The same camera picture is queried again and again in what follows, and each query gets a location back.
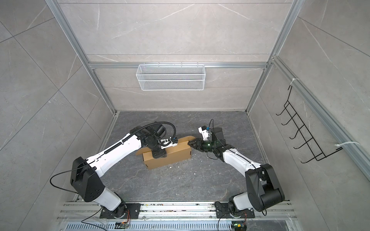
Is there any aluminium mounting rail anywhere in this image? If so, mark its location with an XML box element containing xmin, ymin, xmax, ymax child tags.
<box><xmin>56</xmin><ymin>201</ymin><xmax>297</xmax><ymax>221</ymax></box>

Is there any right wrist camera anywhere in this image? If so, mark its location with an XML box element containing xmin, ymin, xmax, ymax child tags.
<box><xmin>198</xmin><ymin>126</ymin><xmax>210</xmax><ymax>141</ymax></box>

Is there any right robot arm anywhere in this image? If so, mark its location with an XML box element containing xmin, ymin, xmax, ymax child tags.
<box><xmin>188</xmin><ymin>126</ymin><xmax>285</xmax><ymax>216</ymax></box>

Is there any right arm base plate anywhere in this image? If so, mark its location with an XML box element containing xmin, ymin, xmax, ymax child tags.
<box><xmin>214</xmin><ymin>201</ymin><xmax>255</xmax><ymax>219</ymax></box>

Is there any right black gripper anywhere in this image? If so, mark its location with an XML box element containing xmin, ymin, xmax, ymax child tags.
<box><xmin>189</xmin><ymin>139</ymin><xmax>218</xmax><ymax>153</ymax></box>

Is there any white cable tie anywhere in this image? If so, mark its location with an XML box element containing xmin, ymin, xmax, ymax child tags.
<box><xmin>334</xmin><ymin>141</ymin><xmax>360</xmax><ymax>147</ymax></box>

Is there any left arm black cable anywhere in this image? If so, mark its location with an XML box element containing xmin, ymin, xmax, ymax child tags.
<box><xmin>135</xmin><ymin>121</ymin><xmax>177</xmax><ymax>139</ymax></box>

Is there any white wire mesh basket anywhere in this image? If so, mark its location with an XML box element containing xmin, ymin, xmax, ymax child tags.
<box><xmin>136</xmin><ymin>64</ymin><xmax>206</xmax><ymax>91</ymax></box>

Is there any black wire hook rack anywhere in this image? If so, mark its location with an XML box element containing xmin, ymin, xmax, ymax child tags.
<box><xmin>276</xmin><ymin>86</ymin><xmax>343</xmax><ymax>164</ymax></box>

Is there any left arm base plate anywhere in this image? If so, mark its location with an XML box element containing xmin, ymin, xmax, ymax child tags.
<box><xmin>99</xmin><ymin>203</ymin><xmax>141</xmax><ymax>219</ymax></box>

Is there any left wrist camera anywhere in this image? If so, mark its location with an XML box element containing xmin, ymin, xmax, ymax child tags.
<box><xmin>161</xmin><ymin>137</ymin><xmax>178</xmax><ymax>149</ymax></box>

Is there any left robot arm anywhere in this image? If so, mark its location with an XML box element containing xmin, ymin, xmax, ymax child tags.
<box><xmin>70</xmin><ymin>122</ymin><xmax>178</xmax><ymax>218</ymax></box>

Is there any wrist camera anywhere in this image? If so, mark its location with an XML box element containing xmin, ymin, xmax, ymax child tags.
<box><xmin>198</xmin><ymin>126</ymin><xmax>210</xmax><ymax>141</ymax></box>
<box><xmin>161</xmin><ymin>137</ymin><xmax>178</xmax><ymax>149</ymax></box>

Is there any brown cardboard box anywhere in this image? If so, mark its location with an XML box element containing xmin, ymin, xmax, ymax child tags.
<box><xmin>136</xmin><ymin>136</ymin><xmax>195</xmax><ymax>169</ymax></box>

